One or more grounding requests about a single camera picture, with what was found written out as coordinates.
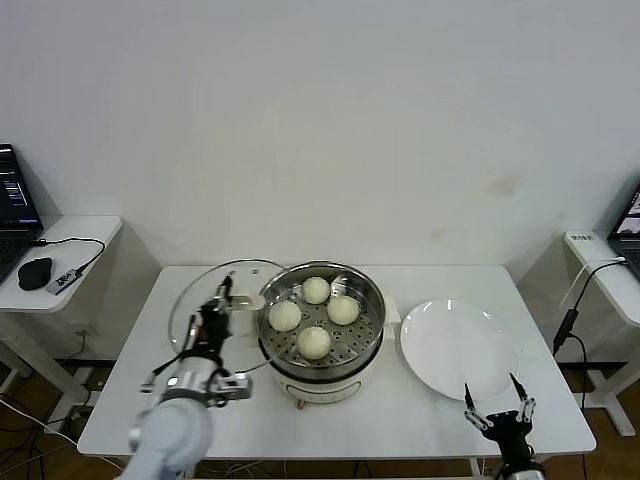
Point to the white wall socket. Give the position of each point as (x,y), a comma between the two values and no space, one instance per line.
(84,330)

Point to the black open laptop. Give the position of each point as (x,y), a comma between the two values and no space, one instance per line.
(15,200)

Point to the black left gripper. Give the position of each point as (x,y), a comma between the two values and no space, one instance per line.
(212,332)

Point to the dark grey open laptop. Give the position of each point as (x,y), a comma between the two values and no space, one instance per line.
(627,220)

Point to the cream electric cooker base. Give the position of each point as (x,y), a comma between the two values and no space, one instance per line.
(325,387)

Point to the white side table with mouse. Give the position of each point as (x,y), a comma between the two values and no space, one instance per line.
(75,230)

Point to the stainless steel steamer basket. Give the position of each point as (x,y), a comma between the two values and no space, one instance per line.
(367,310)

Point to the white side table with label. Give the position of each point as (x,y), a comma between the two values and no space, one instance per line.
(610,290)

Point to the white steamed baozi bun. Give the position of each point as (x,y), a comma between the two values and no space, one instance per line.
(314,343)
(316,290)
(343,310)
(285,316)

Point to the black computer mouse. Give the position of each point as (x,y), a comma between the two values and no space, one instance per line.
(34,273)

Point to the round glass pot lid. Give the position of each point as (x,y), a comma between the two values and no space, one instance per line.
(250,301)

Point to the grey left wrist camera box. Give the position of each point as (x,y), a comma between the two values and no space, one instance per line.
(235,386)

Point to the round white plate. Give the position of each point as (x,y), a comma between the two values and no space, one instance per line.
(457,350)

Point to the small printed table label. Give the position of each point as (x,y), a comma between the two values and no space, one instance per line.
(580,238)

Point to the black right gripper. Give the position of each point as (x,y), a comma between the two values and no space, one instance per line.
(507,432)

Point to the grey usb hub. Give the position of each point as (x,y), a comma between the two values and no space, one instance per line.
(63,281)

